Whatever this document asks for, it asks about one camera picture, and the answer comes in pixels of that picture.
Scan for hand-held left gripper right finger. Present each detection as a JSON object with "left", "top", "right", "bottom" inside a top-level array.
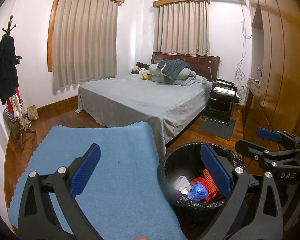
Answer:
[{"left": 200, "top": 144, "right": 284, "bottom": 240}]

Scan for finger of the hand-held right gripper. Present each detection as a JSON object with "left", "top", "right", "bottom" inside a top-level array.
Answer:
[
  {"left": 256, "top": 128, "right": 300, "bottom": 153},
  {"left": 235, "top": 139, "right": 300, "bottom": 167}
]

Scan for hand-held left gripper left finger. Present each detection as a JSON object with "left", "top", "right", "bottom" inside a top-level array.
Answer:
[{"left": 18, "top": 143, "right": 102, "bottom": 240}]

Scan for orange knitted cloth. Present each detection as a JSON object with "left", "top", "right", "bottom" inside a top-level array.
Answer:
[{"left": 202, "top": 169, "right": 218, "bottom": 195}]

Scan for red cloth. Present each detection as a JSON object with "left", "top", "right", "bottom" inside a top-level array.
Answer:
[{"left": 190, "top": 177, "right": 219, "bottom": 202}]

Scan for blue plastic bag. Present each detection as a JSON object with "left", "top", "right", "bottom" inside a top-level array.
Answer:
[{"left": 187, "top": 183, "right": 209, "bottom": 202}]

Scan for white blue printed box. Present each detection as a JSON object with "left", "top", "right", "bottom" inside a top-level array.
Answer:
[{"left": 175, "top": 175, "right": 190, "bottom": 190}]

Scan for black bin with liner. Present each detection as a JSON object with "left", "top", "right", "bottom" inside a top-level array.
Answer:
[{"left": 157, "top": 142, "right": 248, "bottom": 240}]

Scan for blue scalloped table mat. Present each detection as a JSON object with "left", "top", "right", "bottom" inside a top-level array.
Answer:
[{"left": 8, "top": 121, "right": 188, "bottom": 240}]

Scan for grey floor mat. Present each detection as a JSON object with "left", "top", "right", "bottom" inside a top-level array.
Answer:
[{"left": 198, "top": 119, "right": 236, "bottom": 141}]

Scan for black metal chair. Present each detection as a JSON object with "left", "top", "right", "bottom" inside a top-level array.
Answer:
[{"left": 202, "top": 78, "right": 240, "bottom": 125}]

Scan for pale chair cushion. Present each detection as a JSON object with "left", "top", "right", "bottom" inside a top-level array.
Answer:
[{"left": 213, "top": 87, "right": 236, "bottom": 97}]

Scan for wooden coat rack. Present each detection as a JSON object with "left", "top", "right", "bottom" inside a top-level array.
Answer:
[{"left": 1, "top": 15, "right": 37, "bottom": 152}]

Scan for brown paper bag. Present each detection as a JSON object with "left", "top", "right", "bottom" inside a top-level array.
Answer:
[{"left": 27, "top": 105, "right": 39, "bottom": 121}]

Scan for wooden wardrobe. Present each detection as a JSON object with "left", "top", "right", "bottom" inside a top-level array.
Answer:
[{"left": 242, "top": 0, "right": 300, "bottom": 175}]

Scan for white purple plastic bag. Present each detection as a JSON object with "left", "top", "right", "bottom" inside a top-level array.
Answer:
[{"left": 20, "top": 112, "right": 32, "bottom": 127}]

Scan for tan paper bag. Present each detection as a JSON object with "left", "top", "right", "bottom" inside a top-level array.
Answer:
[{"left": 10, "top": 122, "right": 20, "bottom": 140}]

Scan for bed with grey sheet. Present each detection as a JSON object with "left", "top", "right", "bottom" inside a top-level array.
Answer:
[{"left": 75, "top": 74, "right": 213, "bottom": 153}]

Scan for striped tote bag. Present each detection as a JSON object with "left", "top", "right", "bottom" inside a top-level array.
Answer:
[{"left": 5, "top": 100, "right": 24, "bottom": 123}]

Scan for white floral hanging garment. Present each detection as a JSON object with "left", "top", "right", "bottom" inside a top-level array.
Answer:
[{"left": 10, "top": 94, "right": 24, "bottom": 118}]

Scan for dark wooden headboard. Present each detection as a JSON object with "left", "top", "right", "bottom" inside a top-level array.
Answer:
[{"left": 150, "top": 52, "right": 221, "bottom": 82}]

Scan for red hanging garment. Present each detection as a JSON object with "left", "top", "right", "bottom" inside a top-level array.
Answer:
[{"left": 6, "top": 87, "right": 22, "bottom": 114}]

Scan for dark grey garment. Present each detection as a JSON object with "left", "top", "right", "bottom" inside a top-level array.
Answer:
[{"left": 157, "top": 60, "right": 191, "bottom": 82}]

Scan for wide beige curtain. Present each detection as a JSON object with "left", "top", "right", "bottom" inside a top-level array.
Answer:
[{"left": 51, "top": 0, "right": 119, "bottom": 88}]

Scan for narrow beige curtain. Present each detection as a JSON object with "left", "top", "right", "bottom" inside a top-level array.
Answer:
[{"left": 153, "top": 0, "right": 211, "bottom": 57}]

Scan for short wooden curtain pelmet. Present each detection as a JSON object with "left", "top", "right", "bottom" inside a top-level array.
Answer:
[{"left": 153, "top": 0, "right": 210, "bottom": 7}]

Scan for white hanging cables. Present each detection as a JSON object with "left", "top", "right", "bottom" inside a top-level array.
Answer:
[{"left": 235, "top": 4, "right": 252, "bottom": 98}]

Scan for white charging cable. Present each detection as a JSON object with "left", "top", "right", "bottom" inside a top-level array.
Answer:
[{"left": 208, "top": 60, "right": 215, "bottom": 83}]

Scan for wooden window frame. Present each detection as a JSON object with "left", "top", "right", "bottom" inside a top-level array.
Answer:
[{"left": 47, "top": 0, "right": 59, "bottom": 73}]

